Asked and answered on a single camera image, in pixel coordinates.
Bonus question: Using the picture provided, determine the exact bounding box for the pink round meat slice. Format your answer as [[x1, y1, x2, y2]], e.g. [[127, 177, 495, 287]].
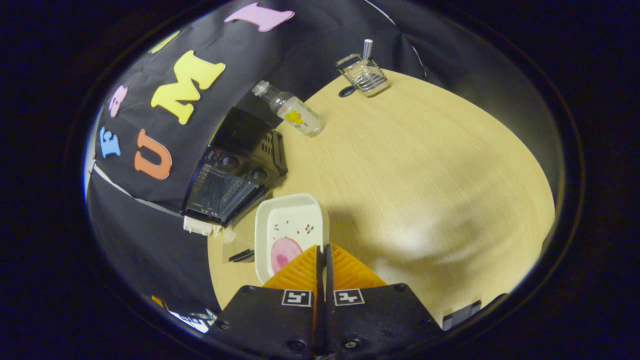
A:
[[270, 237, 304, 275]]

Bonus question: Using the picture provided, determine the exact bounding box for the metal wire basket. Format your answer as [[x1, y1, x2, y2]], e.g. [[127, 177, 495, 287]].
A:
[[335, 53, 391, 98]]

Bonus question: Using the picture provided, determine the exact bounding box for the white rectangular plate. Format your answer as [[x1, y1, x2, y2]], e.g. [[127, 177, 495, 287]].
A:
[[254, 193, 331, 285]]

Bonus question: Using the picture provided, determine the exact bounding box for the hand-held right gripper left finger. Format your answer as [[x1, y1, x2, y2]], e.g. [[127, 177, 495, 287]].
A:
[[207, 244, 326, 358]]

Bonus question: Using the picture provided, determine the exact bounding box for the white toaster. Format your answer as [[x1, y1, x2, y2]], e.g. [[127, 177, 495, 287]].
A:
[[182, 215, 224, 237]]

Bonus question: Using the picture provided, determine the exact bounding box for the clear drink bottle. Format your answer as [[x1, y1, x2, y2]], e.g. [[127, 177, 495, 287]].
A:
[[251, 80, 326, 137]]

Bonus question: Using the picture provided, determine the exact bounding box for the black electric oven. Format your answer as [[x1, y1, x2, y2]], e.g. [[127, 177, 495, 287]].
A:
[[181, 106, 289, 264]]

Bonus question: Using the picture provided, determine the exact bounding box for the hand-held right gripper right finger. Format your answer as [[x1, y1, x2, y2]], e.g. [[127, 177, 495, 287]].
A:
[[325, 243, 444, 358]]

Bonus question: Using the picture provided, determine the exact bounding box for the black rectangular bracket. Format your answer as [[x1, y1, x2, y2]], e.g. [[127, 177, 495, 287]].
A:
[[442, 300, 482, 332]]

